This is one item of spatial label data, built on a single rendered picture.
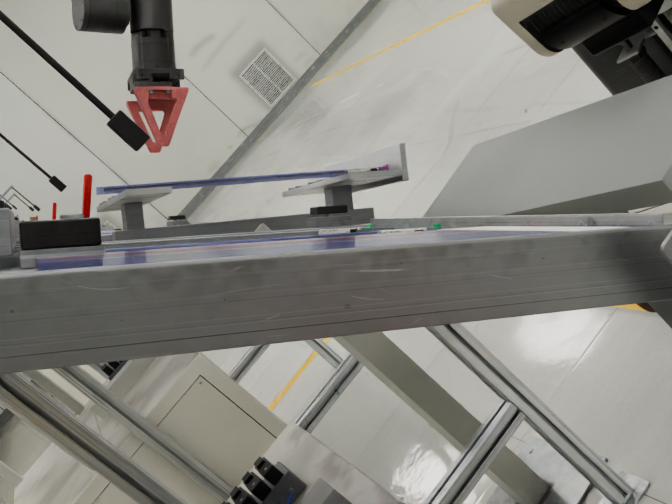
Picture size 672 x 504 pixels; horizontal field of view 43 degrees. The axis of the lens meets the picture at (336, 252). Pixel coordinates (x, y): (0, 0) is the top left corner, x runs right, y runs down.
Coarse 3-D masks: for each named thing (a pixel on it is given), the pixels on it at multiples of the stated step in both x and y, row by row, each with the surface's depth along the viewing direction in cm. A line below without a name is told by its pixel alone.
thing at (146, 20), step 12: (132, 0) 112; (144, 0) 111; (156, 0) 111; (168, 0) 113; (132, 12) 112; (144, 12) 111; (156, 12) 111; (168, 12) 113; (132, 24) 112; (144, 24) 111; (156, 24) 111; (168, 24) 113
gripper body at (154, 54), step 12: (132, 36) 112; (144, 36) 112; (156, 36) 111; (168, 36) 113; (132, 48) 113; (144, 48) 111; (156, 48) 111; (168, 48) 112; (132, 60) 113; (144, 60) 111; (156, 60) 111; (168, 60) 112; (132, 72) 110; (144, 72) 109; (156, 72) 109; (168, 72) 110; (180, 72) 110
